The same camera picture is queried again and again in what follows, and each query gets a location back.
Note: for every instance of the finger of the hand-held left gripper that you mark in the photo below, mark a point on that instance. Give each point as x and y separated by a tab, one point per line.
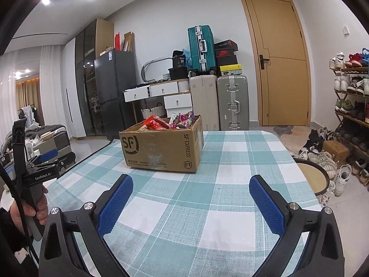
47	155
66	160

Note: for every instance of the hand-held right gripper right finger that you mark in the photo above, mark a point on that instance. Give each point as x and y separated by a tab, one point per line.
266	205

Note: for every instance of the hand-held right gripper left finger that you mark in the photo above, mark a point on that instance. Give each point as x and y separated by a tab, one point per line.
115	205

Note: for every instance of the red snack packet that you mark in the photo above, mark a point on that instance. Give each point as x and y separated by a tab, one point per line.
154	122

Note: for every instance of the purple snack packet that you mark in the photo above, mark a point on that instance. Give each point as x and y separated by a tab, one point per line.
184	119

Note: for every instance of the person's left forearm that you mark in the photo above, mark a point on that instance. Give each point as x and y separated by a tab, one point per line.
14	251

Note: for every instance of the person's left hand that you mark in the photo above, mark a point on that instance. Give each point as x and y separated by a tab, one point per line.
17	219

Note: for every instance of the grey cluttered sofa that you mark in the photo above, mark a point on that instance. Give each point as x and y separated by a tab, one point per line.
54	138

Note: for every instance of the hanging clothes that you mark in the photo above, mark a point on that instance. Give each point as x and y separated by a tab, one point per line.
27	117

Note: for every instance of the round black rimmed stool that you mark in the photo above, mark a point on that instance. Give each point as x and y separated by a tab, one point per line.
311	179

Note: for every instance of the white wardrobe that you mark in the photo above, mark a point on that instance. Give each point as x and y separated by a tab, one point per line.
73	92

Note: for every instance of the white curtain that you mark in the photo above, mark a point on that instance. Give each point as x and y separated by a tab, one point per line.
53	86

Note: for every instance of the pile of loose sneakers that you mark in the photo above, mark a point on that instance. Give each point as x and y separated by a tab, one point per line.
320	158

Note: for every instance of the grey tan door mat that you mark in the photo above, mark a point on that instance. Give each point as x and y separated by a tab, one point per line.
288	130

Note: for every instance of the black fridge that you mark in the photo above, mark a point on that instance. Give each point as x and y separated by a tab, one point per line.
115	92

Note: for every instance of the glass door cabinet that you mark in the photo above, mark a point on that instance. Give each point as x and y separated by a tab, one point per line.
89	78

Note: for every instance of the small brown cardboard box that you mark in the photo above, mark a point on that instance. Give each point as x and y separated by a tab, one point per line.
335	151

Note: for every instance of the woven laundry basket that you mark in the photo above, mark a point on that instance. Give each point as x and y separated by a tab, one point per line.
152	112

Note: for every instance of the silver suitcase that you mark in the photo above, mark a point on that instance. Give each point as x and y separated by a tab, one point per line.
233	104

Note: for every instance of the beige suitcase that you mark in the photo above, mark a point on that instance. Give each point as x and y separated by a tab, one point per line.
204	104

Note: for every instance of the wooden shoe rack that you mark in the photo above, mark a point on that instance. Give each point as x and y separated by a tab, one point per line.
351	118

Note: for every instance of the oval mirror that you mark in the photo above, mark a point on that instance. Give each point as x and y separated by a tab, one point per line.
147	69

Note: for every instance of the white drawer desk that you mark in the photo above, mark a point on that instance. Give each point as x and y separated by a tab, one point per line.
167	89

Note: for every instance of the wooden door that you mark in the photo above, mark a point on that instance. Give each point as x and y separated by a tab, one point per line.
288	78

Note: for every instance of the red flat box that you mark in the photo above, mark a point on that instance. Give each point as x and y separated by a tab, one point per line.
117	41

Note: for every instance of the small white basket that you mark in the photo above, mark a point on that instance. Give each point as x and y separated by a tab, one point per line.
166	77

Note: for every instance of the flat cardboard pieces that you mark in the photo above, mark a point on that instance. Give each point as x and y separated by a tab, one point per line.
129	41

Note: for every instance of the yellow black shoe box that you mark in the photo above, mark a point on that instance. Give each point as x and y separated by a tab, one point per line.
230	69

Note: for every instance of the black storage box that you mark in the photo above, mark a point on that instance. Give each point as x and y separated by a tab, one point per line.
178	73

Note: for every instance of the rows of racked shoes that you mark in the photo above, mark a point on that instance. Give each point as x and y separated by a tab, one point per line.
351	83

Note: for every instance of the plain black shoe box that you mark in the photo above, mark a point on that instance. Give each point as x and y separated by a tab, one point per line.
227	61

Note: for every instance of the black printed bag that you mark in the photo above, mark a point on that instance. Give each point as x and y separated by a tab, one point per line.
179	59

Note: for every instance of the red logo shoe box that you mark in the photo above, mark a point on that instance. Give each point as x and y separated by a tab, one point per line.
225	53

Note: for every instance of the blue plastic bag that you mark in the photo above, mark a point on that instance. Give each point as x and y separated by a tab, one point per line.
187	57

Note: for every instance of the teal suitcase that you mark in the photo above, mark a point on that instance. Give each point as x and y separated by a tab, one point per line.
201	49

